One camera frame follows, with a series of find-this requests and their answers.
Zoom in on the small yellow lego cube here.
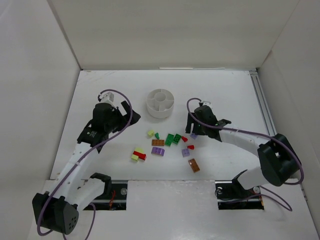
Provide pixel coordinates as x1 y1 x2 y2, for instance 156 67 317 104
147 130 155 138

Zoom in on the green lego brick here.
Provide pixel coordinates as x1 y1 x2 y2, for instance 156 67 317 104
164 133 174 147
172 134 182 145

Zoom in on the purple square lego brick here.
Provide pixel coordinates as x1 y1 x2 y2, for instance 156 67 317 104
181 148 190 158

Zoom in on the small green lego piece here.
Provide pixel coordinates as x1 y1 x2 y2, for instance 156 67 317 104
154 133 160 140

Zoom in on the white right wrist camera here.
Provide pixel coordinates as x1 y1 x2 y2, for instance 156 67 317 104
199 101 212 108

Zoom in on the red sloped lego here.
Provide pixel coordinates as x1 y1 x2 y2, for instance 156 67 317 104
187 145 195 150
181 136 188 143

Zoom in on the yellow and red lego stack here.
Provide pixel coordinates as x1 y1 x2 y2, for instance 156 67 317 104
131 147 147 162

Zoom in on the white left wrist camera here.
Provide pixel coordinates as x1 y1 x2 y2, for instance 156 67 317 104
98 91 114 104

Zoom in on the green lego brick right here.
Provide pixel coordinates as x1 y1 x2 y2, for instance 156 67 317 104
172 134 182 145

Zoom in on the brown flat lego brick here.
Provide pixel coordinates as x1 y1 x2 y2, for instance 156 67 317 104
151 139 165 147

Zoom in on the green lego brick left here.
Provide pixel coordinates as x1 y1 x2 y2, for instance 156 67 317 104
164 133 174 147

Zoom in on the small purple lego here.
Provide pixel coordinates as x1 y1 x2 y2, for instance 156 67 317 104
190 133 198 140

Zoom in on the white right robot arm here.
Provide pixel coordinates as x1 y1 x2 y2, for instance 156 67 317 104
185 102 302 198

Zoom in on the aluminium rail right side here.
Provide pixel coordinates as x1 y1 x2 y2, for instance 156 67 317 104
249 70 277 136

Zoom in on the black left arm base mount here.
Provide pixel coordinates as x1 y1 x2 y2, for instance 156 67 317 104
91 181 128 211

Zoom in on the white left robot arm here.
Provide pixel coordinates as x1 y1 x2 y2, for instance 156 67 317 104
32 100 140 236

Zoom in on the white round divided container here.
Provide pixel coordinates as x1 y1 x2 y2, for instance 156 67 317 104
146 88 175 119

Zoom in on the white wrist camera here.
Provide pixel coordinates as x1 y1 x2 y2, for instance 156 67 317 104
199 101 212 108
98 91 114 104

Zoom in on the brown lego brick lower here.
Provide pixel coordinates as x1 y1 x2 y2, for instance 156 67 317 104
188 158 200 173

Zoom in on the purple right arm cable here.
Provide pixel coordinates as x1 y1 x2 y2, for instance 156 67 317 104
186 97 305 212

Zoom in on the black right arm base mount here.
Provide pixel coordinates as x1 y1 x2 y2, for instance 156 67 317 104
214 180 265 210

